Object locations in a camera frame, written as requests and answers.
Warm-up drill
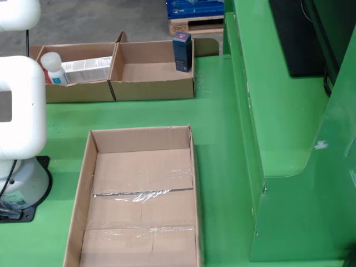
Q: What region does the dark blue product box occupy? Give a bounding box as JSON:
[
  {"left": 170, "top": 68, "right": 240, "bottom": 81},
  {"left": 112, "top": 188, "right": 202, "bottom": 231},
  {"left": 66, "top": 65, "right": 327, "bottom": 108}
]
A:
[{"left": 172, "top": 31, "right": 193, "bottom": 73}]

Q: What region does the shallow cardboard tray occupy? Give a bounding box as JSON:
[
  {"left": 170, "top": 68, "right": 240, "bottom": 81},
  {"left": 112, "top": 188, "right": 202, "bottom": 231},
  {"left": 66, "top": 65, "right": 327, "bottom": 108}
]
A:
[{"left": 62, "top": 124, "right": 205, "bottom": 267}]

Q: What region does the green metal shelf unit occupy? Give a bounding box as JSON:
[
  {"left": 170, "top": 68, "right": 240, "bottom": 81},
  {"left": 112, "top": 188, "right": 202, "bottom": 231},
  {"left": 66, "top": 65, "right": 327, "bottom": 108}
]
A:
[{"left": 222, "top": 0, "right": 356, "bottom": 264}]

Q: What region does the wooden pallet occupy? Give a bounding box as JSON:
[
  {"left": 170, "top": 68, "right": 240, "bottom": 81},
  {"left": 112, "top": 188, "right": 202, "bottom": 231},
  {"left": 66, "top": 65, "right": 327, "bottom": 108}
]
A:
[{"left": 168, "top": 15, "right": 225, "bottom": 36}]

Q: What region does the white grey printed carton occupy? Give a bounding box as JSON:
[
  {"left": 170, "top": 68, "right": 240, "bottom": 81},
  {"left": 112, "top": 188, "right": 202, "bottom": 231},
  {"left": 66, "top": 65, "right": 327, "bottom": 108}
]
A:
[{"left": 61, "top": 55, "right": 113, "bottom": 83}]

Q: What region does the white bottle red teal label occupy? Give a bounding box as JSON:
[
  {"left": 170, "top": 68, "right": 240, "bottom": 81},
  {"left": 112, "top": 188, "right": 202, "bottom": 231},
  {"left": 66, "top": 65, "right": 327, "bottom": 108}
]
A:
[{"left": 40, "top": 52, "right": 70, "bottom": 86}]

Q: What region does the black monitor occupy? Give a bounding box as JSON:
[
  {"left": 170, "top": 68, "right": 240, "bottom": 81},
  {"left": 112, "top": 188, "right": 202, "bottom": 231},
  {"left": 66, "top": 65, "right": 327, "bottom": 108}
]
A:
[{"left": 268, "top": 0, "right": 334, "bottom": 78}]

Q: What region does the blue wire mesh cage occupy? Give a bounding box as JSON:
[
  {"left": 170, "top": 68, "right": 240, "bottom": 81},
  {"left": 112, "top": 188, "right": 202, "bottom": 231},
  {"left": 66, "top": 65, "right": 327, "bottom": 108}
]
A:
[{"left": 166, "top": 0, "right": 225, "bottom": 20}]

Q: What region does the black monitor cable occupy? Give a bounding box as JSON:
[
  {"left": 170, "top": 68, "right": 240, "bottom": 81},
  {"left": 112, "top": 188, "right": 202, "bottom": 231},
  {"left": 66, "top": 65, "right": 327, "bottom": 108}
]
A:
[{"left": 322, "top": 65, "right": 334, "bottom": 97}]

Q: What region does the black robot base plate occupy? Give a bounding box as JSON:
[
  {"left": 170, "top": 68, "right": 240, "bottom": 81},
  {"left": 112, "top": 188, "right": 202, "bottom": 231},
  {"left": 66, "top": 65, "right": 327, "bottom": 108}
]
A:
[{"left": 0, "top": 155, "right": 53, "bottom": 223}]

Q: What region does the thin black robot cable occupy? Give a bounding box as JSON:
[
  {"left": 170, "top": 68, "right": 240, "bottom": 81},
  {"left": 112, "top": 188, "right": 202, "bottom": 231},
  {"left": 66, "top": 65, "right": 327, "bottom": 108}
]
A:
[{"left": 0, "top": 29, "right": 30, "bottom": 195}]

